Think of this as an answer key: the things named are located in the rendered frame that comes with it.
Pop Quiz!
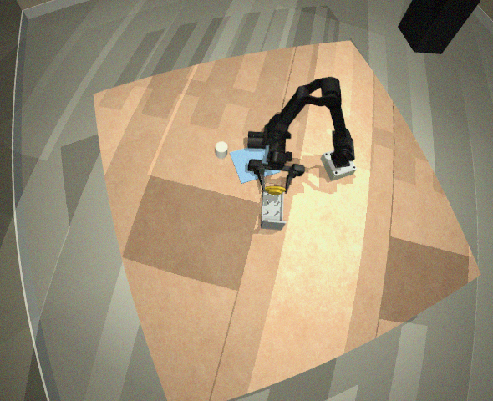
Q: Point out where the yellow plate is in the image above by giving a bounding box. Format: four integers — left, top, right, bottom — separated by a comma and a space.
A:
265, 186, 286, 195

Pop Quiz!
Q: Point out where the light blue flat mat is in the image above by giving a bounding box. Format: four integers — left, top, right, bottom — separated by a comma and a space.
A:
229, 145, 281, 184

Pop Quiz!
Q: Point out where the white dish rack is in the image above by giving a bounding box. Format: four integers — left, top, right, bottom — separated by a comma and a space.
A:
261, 191, 287, 231

